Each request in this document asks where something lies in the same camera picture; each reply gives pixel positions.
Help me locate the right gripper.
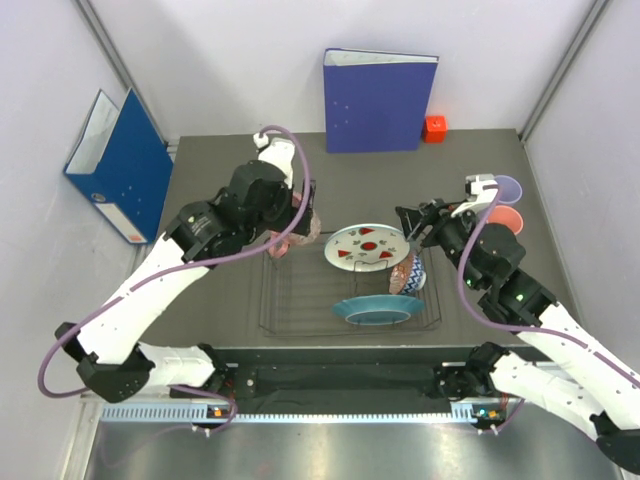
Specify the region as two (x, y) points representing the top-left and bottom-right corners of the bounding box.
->
(395, 198), (483, 291)

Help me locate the pink patterned mug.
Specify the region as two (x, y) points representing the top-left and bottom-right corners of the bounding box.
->
(267, 191), (321, 259)

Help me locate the pink plastic cup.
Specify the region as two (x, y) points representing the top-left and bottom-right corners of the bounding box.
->
(487, 205), (524, 235)

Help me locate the lavender plastic cup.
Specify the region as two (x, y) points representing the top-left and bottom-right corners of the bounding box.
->
(495, 175), (523, 206)

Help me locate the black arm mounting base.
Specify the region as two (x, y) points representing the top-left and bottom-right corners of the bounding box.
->
(209, 346), (502, 402)

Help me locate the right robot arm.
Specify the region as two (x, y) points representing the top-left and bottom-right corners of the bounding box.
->
(395, 199), (639, 474)

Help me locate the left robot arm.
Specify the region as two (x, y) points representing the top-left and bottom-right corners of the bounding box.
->
(55, 160), (315, 403)

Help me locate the watermelon pattern plate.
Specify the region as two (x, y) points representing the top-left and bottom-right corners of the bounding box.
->
(324, 223), (411, 273)

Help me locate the blue zigzag patterned bowl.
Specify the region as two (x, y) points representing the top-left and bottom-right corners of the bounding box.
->
(389, 253), (427, 295)

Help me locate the small red box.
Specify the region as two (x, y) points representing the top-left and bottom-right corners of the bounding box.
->
(422, 115), (448, 144)

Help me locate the teal plate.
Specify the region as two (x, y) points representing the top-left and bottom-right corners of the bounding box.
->
(331, 294), (426, 326)

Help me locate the purple-blue binder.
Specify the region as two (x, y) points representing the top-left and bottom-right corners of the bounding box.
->
(323, 48), (439, 154)

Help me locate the blue lever arch binder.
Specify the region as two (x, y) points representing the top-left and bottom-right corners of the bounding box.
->
(63, 90), (173, 244)

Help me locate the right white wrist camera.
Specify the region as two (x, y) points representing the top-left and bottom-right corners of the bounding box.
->
(451, 174), (499, 218)

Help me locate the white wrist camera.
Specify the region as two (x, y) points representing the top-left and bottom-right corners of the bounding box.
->
(451, 174), (499, 218)
(253, 132), (296, 185)

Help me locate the black wire dish rack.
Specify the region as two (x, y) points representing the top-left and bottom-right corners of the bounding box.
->
(259, 232), (442, 338)

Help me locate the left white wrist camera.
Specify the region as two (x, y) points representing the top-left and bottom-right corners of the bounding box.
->
(253, 132), (296, 185)

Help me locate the grey slotted cable duct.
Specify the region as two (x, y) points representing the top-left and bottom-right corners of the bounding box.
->
(99, 399), (509, 425)

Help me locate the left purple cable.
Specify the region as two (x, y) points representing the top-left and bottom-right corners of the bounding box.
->
(37, 124), (311, 400)

